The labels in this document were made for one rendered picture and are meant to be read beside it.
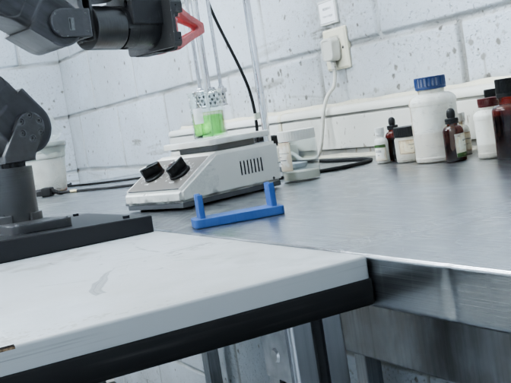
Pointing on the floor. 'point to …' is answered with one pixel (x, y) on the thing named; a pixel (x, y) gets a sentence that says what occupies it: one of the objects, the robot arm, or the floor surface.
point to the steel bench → (382, 256)
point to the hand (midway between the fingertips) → (197, 28)
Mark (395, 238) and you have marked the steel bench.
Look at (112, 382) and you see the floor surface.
